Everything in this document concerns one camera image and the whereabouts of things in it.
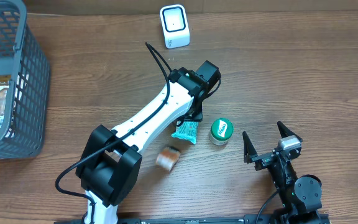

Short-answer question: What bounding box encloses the green lid jar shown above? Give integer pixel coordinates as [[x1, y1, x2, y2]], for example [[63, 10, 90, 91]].
[[209, 118, 234, 146]]

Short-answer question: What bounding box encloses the teal tissue packet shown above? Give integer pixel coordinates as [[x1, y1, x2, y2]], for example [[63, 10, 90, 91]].
[[172, 121, 198, 145]]

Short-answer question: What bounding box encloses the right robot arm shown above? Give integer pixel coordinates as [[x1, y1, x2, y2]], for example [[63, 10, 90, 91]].
[[242, 121, 330, 224]]

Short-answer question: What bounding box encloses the grey plastic mesh basket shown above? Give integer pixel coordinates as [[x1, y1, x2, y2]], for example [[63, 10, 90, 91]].
[[0, 0, 50, 159]]

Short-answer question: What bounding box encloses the white barcode scanner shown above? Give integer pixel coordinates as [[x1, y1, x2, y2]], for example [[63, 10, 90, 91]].
[[159, 4, 190, 49]]

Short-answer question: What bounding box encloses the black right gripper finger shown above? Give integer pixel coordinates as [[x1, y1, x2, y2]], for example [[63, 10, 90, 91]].
[[277, 121, 303, 142], [242, 131, 257, 164]]

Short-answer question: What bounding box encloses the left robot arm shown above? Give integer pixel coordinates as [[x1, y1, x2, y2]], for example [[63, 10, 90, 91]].
[[75, 61, 221, 223]]

